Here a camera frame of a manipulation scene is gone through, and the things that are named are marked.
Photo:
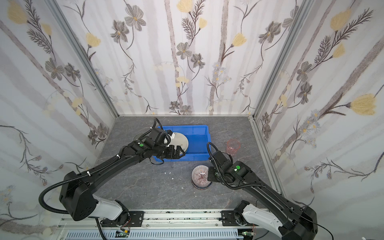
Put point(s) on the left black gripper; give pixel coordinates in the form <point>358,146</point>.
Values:
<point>169,150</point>

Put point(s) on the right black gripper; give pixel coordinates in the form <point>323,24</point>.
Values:
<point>214,174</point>

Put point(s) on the purple striped top bowl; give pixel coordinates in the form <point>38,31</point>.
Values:
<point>199,177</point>

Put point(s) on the cream plum blossom plate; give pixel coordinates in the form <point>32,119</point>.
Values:
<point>178,139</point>

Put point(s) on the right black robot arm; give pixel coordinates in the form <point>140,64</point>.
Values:
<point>281,217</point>

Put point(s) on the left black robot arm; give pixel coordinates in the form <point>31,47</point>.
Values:
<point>78,190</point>

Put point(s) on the blue plastic bin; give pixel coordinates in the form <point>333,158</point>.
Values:
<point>198,136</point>

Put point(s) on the pink glass cup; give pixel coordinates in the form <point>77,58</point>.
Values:
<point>233,146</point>

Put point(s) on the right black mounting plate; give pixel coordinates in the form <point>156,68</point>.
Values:
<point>233,219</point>

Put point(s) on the black mounting plate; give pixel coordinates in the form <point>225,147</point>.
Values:
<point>233,219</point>
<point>135,218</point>

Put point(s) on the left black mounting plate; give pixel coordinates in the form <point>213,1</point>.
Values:
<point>135,218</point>

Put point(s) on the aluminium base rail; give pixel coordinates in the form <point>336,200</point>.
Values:
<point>160,220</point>

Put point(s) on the white slotted cable duct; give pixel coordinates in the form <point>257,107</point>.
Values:
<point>189,234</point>

